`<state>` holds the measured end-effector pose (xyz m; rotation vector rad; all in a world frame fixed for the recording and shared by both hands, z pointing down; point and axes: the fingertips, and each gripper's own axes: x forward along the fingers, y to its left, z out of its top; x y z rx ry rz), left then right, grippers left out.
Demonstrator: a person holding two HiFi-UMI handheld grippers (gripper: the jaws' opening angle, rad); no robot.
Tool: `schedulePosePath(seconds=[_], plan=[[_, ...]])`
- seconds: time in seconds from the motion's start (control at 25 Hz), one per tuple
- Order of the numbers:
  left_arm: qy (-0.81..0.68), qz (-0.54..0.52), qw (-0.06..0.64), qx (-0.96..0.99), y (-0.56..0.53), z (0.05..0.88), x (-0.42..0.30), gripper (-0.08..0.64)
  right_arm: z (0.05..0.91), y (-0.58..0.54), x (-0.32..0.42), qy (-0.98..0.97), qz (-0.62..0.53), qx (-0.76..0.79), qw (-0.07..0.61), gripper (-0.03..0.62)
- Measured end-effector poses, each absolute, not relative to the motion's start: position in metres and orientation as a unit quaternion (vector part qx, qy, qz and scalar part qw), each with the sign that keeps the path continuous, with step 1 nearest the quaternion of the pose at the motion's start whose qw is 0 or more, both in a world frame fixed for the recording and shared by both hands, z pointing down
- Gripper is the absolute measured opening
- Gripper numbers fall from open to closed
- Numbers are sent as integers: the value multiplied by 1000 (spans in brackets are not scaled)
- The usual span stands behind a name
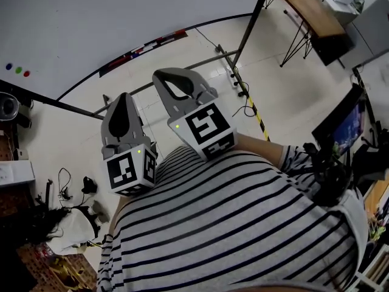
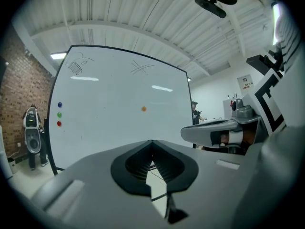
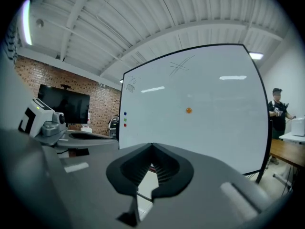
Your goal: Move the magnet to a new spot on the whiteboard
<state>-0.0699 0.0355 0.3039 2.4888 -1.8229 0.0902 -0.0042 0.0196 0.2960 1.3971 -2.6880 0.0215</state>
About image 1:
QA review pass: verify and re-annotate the yellow black cable cover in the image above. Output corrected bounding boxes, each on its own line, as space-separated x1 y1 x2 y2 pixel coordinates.
246 95 271 142

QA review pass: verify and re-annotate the wooden storage shelf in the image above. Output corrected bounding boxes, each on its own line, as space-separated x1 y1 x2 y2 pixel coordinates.
354 175 389 292

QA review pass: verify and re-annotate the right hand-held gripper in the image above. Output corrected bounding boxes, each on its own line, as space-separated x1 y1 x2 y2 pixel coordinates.
151 67 238 163

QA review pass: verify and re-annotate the grey white box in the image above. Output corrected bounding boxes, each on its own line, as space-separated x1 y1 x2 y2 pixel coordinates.
329 0 365 26

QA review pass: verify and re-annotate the person's left forearm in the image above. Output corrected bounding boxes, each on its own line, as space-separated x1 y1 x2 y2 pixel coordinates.
108 193 131 235

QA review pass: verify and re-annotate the wooden desk with wire legs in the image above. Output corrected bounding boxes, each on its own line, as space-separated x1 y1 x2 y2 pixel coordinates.
267 0 349 68

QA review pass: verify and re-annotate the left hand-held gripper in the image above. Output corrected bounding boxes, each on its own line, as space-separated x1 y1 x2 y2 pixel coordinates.
100 92 159 198

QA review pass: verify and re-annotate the black device with cables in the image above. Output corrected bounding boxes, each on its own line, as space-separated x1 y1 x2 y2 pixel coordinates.
303 142 354 207

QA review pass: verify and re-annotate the white power strip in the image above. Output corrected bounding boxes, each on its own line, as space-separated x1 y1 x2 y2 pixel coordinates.
227 65 241 88

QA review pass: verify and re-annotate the person's striped shirt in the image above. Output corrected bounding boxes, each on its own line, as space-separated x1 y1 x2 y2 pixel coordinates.
96 144 368 292

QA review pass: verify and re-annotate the red whiteboard marker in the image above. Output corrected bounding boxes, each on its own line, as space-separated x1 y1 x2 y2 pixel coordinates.
165 29 188 39

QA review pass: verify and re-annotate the black box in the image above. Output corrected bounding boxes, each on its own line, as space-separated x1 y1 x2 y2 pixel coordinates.
309 32 356 67

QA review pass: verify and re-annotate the grey cabinet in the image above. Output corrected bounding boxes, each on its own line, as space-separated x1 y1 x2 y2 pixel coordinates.
352 0 389 63

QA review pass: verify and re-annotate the black tripod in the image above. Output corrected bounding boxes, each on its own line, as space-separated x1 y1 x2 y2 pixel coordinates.
35 179 54 206

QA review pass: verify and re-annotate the grey round fan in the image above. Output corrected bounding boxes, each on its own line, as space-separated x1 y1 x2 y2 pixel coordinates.
0 91 21 122

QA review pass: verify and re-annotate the black handheld device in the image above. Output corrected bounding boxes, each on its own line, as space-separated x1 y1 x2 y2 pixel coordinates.
81 176 98 195

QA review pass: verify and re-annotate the black computer monitor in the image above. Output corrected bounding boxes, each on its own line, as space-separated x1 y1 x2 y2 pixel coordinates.
311 83 370 164

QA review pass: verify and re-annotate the white whiteboard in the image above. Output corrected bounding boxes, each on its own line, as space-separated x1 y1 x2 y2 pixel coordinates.
0 0 268 103

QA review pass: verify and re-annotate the small grey box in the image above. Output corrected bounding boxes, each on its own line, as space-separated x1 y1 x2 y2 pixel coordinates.
13 147 30 161

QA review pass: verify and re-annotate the black office chair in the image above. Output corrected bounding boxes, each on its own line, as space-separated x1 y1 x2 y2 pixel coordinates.
351 119 389 184

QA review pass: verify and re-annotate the whiteboard marker tray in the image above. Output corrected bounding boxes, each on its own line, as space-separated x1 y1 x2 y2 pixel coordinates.
99 28 188 78

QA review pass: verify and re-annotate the thin looped cable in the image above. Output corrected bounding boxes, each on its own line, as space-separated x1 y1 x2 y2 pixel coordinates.
57 167 74 201

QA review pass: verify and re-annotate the black whiteboard stand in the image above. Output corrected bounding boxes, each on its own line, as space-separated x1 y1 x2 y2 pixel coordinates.
91 0 276 121

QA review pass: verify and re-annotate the black floor cable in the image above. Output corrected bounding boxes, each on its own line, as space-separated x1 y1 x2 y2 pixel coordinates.
232 82 259 118

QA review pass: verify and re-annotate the person's right forearm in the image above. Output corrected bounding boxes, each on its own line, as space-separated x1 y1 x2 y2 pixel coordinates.
235 132 288 172

